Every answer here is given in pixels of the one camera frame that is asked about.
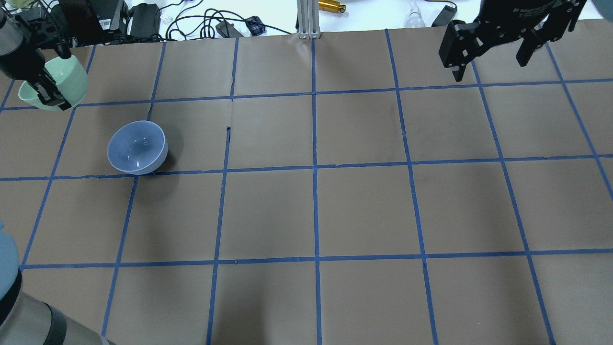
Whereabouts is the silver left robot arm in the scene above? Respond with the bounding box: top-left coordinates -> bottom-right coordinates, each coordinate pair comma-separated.
0,11 -> 111,345

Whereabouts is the aluminium extrusion post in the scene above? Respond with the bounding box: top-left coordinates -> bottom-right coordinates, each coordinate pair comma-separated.
297,0 -> 320,39

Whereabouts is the black power adapter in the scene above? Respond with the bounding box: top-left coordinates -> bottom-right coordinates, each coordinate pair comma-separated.
215,20 -> 244,38

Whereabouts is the black electronics box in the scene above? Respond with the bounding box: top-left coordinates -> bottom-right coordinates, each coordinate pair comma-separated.
10,0 -> 162,50

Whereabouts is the white light bulb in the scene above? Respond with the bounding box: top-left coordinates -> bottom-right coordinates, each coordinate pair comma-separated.
406,0 -> 425,28

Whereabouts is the black tangled cable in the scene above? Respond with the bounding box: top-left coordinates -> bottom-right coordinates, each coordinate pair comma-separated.
160,0 -> 293,41

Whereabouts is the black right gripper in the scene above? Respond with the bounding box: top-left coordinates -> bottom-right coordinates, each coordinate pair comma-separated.
439,0 -> 587,82

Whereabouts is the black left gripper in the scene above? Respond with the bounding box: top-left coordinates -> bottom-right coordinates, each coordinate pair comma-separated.
0,12 -> 72,110

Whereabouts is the black flat device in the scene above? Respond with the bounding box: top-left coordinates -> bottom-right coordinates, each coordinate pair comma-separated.
431,6 -> 457,27

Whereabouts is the gold cylindrical part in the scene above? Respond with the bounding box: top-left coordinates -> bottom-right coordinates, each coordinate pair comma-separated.
318,0 -> 347,14

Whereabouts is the green bowl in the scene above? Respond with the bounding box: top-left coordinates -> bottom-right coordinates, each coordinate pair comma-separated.
18,55 -> 89,112

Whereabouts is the blue bowl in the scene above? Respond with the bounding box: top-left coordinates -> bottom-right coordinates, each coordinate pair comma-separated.
107,120 -> 169,175

